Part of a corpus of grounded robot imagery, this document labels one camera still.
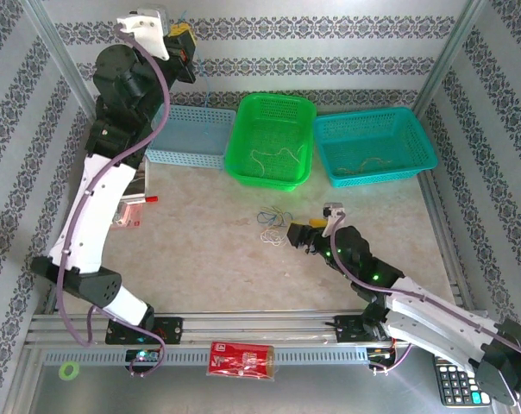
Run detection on pale yellow thin cable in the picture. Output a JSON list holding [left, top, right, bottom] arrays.
[[248, 145, 308, 179], [267, 207, 290, 229]]

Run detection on white thin cable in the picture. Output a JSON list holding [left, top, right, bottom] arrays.
[[259, 227, 288, 248]]

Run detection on brown twine cable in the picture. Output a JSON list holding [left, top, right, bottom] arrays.
[[332, 155, 394, 177]]

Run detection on light blue perforated basket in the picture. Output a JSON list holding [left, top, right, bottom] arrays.
[[146, 103, 238, 171]]

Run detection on book with photo cover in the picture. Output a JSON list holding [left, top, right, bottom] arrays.
[[122, 155, 152, 204]]

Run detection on right controller board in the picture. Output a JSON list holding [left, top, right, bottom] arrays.
[[367, 344, 398, 366]]

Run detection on teal mesh plastic basket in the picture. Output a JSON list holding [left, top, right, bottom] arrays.
[[314, 106, 439, 189]]

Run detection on green mesh plastic basket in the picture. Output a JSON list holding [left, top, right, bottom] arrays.
[[223, 92, 317, 193]]

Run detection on pink blister package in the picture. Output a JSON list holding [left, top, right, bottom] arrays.
[[111, 202, 145, 232]]

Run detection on red snack packet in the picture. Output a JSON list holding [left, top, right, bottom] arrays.
[[206, 340, 277, 383]]

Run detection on black desk calculator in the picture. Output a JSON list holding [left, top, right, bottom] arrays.
[[435, 355, 493, 407]]

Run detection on left controller board with lights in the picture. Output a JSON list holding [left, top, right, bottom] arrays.
[[125, 348, 161, 364]]

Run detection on green tape roll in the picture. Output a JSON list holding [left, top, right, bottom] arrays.
[[58, 361, 81, 381]]

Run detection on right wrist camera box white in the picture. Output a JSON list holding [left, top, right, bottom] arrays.
[[322, 201, 347, 237]]

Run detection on aluminium frame post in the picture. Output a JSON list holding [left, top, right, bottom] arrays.
[[21, 0, 107, 132], [413, 0, 490, 120]]

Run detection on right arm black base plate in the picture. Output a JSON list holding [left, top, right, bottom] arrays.
[[332, 314, 415, 345]]

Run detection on aluminium table side rail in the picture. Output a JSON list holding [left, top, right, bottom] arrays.
[[417, 172, 467, 303]]

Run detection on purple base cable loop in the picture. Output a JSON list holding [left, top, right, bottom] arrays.
[[369, 336, 418, 377], [129, 340, 170, 380]]

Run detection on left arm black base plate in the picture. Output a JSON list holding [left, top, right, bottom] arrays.
[[104, 316, 185, 346]]

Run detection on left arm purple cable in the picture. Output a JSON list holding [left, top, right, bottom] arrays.
[[55, 25, 173, 348]]

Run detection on grey slotted cable duct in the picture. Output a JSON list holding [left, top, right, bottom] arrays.
[[42, 347, 372, 367]]

